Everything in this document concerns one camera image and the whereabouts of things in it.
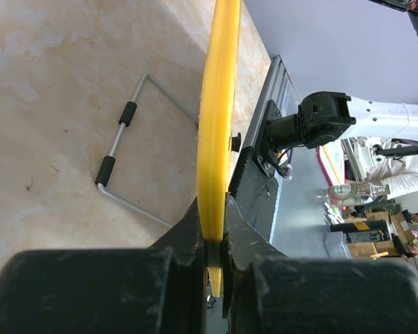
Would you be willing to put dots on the black cylinder can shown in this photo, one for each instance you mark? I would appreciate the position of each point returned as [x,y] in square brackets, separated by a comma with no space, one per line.
[363,231]

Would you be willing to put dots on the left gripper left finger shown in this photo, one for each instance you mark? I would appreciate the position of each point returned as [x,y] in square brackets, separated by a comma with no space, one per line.
[159,289]

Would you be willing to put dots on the clear glass bottle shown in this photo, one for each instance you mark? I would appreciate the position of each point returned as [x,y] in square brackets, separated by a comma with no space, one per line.
[354,194]

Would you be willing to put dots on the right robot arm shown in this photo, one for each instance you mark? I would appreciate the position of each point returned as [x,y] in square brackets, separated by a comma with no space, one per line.
[354,66]

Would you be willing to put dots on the cardboard boxes background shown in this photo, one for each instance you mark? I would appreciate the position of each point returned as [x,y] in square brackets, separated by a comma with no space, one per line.
[402,235]

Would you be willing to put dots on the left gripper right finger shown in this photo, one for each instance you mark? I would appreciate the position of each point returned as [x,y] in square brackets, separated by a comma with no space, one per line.
[268,292]

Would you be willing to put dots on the person in white shirt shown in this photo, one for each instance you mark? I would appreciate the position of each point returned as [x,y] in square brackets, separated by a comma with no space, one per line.
[401,175]

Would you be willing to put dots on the yellow framed whiteboard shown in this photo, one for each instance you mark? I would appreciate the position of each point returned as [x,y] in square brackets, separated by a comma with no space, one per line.
[215,141]

